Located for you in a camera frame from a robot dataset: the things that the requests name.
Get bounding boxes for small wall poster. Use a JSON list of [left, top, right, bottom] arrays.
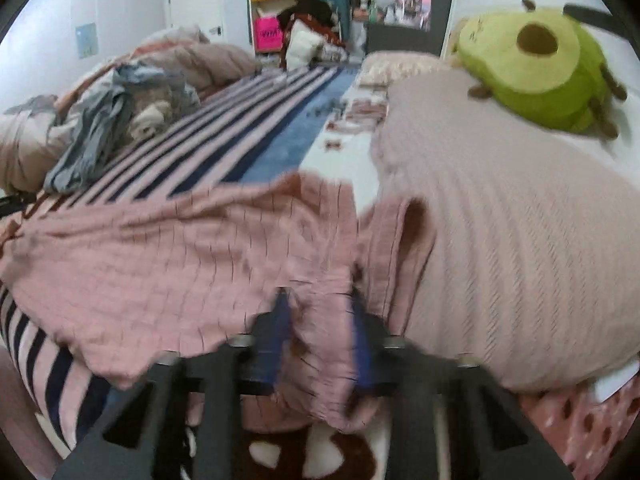
[[75, 22, 100, 59]]

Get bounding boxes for white door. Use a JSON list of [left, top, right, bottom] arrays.
[[167, 0, 224, 37]]

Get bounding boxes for pink dotted bedsheet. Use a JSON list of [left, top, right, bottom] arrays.
[[520, 375, 640, 480]]

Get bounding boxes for striped plush blanket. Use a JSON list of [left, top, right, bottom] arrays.
[[0, 62, 401, 480]]

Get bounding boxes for dark bookshelf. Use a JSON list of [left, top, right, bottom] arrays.
[[365, 0, 474, 57]]

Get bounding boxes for pink and white duvet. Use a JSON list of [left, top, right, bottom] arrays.
[[0, 25, 262, 196]]

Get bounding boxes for white puffer jacket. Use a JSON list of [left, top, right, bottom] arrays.
[[285, 19, 327, 69]]

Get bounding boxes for pink plaid pants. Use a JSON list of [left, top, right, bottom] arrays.
[[0, 172, 437, 433]]

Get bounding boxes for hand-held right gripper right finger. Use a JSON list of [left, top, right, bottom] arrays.
[[349, 287, 576, 480]]

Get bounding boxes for pink storage box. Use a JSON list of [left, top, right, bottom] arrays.
[[253, 16, 284, 54]]

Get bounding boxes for dark clothing pile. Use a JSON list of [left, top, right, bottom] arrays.
[[276, 0, 347, 51]]

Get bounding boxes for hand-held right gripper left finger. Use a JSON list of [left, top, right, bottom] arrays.
[[52, 287, 296, 480]]

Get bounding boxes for green avocado plush toy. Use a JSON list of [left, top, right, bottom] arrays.
[[452, 0, 628, 139]]

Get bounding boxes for floral pillow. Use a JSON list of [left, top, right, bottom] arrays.
[[357, 52, 453, 86]]

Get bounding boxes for pink ribbed pillow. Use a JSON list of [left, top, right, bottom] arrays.
[[372, 67, 640, 393]]

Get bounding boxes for blue-grey garment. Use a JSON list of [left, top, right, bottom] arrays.
[[44, 62, 201, 194]]

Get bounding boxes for beige garment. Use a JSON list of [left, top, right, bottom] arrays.
[[127, 97, 173, 140]]

